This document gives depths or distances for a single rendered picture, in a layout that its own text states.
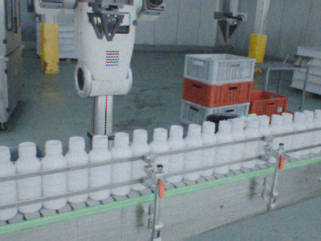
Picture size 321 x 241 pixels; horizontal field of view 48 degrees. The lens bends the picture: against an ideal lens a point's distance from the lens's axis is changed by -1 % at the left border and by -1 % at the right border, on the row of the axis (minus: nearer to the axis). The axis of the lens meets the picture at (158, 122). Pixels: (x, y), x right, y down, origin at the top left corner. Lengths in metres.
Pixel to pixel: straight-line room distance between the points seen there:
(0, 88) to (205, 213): 3.69
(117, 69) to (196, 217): 0.71
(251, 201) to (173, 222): 0.31
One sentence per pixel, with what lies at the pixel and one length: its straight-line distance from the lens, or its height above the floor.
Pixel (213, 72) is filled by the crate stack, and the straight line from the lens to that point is 3.35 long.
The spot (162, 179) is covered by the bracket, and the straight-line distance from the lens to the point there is 0.92.
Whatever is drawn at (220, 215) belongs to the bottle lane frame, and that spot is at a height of 0.87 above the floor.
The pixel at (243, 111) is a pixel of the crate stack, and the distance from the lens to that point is 3.82.
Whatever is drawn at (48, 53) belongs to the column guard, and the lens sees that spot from 8.60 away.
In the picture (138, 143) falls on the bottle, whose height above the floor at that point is 1.14.
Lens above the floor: 1.47
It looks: 17 degrees down
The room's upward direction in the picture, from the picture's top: 4 degrees clockwise
